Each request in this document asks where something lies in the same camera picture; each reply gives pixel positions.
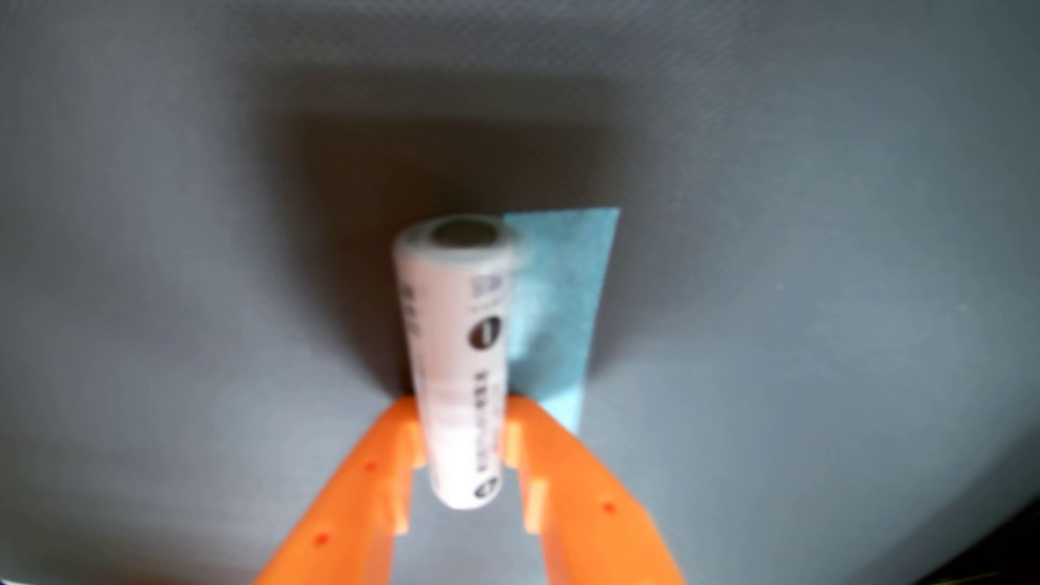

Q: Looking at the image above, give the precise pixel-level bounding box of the dark grey mat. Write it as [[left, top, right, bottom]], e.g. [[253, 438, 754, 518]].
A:
[[0, 0, 1040, 585]]

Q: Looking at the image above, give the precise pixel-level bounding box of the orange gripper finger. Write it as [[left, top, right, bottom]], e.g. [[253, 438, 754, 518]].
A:
[[253, 395, 427, 585], [504, 395, 687, 585]]

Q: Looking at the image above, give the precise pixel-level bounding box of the light blue tape piece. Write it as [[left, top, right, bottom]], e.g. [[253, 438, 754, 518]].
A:
[[504, 207, 621, 436]]

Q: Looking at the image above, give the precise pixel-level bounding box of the white cylindrical battery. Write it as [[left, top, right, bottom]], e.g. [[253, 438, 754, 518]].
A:
[[393, 214, 521, 511]]

